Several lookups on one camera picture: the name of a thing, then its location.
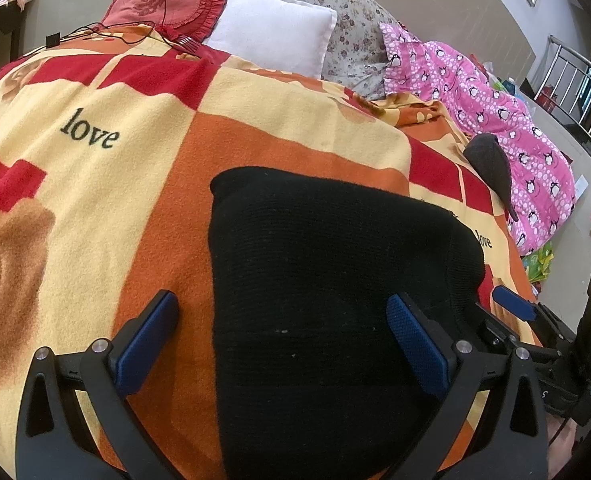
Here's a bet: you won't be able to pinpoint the dark grey cloth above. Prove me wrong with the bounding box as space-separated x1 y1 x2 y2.
463 133 520 223

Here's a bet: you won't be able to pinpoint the red frilled pillow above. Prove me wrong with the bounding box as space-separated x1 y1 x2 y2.
102 0 228 45

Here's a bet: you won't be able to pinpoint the green printed packet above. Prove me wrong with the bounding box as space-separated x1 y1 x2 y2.
522 241 555 282

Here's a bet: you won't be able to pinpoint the metal railing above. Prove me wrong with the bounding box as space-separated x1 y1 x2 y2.
545 35 591 177

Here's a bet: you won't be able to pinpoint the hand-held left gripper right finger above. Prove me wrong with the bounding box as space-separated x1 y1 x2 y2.
385 292 549 480

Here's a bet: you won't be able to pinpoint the pink penguin print cloth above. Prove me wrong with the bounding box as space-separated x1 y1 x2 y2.
378 21 576 257

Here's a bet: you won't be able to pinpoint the red orange yellow printed blanket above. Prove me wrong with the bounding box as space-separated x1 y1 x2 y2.
0 27 543 480

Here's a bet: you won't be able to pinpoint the floral grey pillow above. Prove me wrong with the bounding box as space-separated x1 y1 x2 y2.
192 0 401 101

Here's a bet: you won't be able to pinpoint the black pants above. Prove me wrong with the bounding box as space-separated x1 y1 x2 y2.
210 166 486 480

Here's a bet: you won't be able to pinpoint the person's right forearm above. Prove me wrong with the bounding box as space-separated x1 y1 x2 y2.
547 414 579 480

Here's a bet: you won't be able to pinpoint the white pillow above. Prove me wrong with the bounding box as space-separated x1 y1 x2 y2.
203 0 338 80

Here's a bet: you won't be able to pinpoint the black cable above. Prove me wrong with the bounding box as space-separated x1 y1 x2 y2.
44 0 202 56

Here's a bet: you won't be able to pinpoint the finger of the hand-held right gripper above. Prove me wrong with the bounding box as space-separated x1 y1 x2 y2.
492 285 579 348
474 302 561 361

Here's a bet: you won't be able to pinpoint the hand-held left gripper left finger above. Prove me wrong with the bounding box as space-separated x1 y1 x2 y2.
14 289 181 480

